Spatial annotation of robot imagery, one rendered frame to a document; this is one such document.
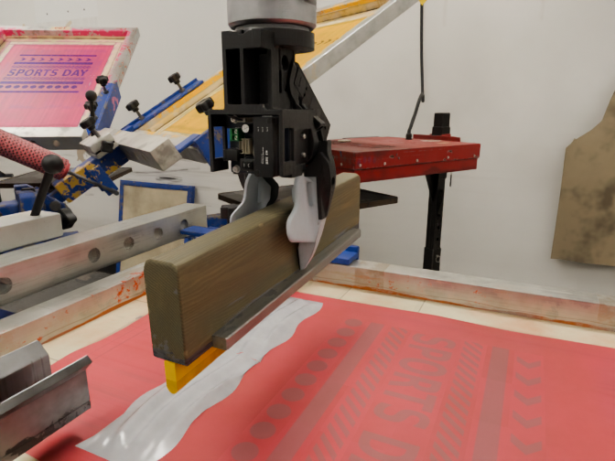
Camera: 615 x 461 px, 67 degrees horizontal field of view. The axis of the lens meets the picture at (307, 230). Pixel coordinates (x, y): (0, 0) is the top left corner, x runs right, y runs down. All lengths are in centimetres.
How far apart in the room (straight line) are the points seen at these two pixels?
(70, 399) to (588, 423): 45
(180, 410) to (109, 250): 37
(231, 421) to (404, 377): 19
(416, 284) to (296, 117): 39
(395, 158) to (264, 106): 108
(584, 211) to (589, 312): 169
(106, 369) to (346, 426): 27
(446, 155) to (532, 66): 90
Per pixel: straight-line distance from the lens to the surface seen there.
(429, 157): 156
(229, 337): 35
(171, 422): 47
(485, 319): 68
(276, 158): 38
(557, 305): 70
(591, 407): 55
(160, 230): 87
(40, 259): 72
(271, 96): 39
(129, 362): 58
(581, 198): 237
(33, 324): 64
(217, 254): 34
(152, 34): 327
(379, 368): 54
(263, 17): 40
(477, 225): 247
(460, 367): 56
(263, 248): 40
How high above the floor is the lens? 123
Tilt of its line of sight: 15 degrees down
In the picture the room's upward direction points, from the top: straight up
